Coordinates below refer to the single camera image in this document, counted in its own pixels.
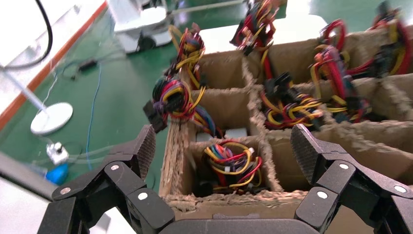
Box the thick black cable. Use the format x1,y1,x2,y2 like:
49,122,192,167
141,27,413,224
0,0,54,70

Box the wire bundle right cells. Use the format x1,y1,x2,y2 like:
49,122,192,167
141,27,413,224
309,19,372,125

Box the white round stand base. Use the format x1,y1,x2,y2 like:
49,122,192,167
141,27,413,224
0,69,74,136

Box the wire bundle middle cell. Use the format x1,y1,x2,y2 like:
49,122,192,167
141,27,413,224
261,71,324,131

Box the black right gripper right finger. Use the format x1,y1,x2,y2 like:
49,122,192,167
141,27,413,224
289,123,413,234

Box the white plug block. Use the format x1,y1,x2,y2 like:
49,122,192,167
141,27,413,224
45,141,70,166

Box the black power adapter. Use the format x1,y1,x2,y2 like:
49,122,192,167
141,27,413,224
76,59,98,72

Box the wire bundle left edge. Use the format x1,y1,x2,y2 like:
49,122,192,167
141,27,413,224
143,77,249,143

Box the white wheeled machine base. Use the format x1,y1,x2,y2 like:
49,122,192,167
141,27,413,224
108,0,173,54

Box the wire bundle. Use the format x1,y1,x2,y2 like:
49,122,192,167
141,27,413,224
193,139,268,197
230,0,280,80

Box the brown cardboard divider box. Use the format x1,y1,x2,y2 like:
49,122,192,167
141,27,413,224
158,24,413,234

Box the blue plastic object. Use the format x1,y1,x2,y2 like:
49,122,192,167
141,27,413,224
45,163,70,187

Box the thin blue cable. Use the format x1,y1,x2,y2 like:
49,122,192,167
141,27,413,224
85,63,103,171

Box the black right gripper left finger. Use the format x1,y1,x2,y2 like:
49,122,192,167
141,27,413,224
37,124,176,234

